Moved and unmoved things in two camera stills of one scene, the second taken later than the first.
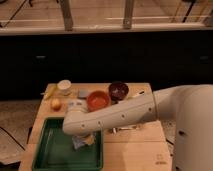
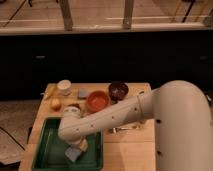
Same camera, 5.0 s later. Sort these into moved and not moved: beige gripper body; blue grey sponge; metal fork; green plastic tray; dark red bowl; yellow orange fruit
Moved: blue grey sponge; beige gripper body
Not moved: dark red bowl; yellow orange fruit; metal fork; green plastic tray
